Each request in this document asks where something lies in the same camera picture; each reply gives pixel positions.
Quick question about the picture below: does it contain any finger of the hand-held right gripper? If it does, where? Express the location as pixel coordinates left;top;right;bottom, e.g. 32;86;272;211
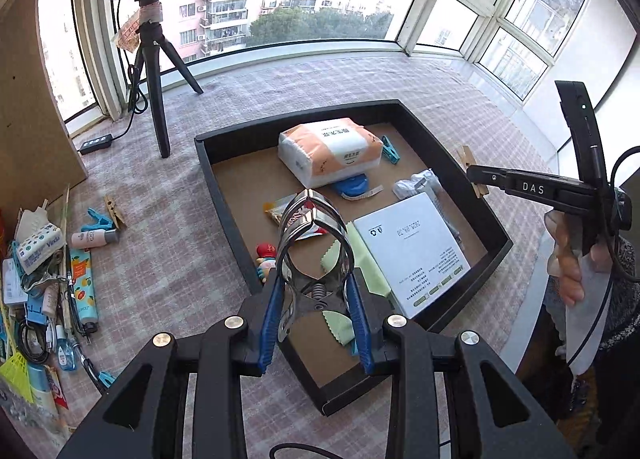
466;165;513;195

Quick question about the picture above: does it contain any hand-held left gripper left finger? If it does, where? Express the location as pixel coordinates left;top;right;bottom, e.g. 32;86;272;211
57;275;287;459

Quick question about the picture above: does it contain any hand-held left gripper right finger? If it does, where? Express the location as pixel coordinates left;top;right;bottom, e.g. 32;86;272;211
344;273;576;459

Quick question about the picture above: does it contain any wooden clothespin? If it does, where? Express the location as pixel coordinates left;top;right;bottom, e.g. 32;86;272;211
456;145;491;199
103;195;127;230

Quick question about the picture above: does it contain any green cleaning cloth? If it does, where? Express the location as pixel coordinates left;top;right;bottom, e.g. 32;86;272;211
320;222;391;357

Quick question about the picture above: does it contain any red blue toy figure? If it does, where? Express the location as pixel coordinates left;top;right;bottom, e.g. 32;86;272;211
255;241;280;282

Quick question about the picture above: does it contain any clear plastic bag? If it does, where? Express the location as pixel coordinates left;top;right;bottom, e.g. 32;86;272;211
391;169;463;240

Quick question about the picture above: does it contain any white box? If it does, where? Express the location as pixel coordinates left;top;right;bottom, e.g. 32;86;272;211
352;192;472;320

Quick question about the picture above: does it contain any orange snack packet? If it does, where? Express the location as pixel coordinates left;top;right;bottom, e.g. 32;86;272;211
262;196;326;240

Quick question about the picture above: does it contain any blue tape measure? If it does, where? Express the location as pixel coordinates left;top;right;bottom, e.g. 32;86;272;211
334;174;385;202

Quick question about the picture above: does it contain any black cardboard tray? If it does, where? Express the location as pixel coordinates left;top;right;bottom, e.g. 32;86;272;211
194;99;515;417

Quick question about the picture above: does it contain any orange white tissue pack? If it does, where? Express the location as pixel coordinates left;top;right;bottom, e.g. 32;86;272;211
277;118;385;188

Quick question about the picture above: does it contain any small blue clear bottle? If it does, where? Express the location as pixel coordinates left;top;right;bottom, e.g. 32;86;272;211
54;326;81;372

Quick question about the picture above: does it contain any bamboo stick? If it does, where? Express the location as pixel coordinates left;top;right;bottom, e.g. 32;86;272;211
57;183;72;260

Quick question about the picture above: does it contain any person's right forearm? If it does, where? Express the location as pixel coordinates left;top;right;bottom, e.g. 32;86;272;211
565;234;640;459

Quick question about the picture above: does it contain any person's right hand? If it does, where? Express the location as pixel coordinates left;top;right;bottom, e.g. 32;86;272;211
544;212;597;308

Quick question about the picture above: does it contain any fruit print tube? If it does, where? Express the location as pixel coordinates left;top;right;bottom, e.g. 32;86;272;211
67;248;100;327

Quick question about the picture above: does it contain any small white bottle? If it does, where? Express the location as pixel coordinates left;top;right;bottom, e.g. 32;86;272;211
70;229;121;249

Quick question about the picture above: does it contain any blue card packet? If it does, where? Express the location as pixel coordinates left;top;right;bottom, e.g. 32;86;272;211
22;294;51;327

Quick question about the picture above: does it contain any dotted white tissue packet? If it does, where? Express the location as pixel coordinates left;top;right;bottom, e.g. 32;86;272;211
14;222;66;275

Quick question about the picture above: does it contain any black tripod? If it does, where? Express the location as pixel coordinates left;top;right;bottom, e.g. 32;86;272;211
127;0;205;159

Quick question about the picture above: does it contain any black inline controller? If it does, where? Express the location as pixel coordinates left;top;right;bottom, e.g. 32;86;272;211
77;133;115;156

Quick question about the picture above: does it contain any white round plug-in device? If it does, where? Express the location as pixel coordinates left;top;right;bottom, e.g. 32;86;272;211
15;206;51;240

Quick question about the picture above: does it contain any yellow packet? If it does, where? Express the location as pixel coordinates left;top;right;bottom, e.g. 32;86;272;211
0;351;36;402

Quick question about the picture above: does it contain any large plywood board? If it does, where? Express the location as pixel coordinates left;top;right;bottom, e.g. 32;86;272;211
0;0;90;240

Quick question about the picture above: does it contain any tan paper tag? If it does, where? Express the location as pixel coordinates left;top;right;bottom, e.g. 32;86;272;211
112;9;143;52

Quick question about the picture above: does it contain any black ring light cable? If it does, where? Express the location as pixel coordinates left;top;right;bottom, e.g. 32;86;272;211
112;0;151;140

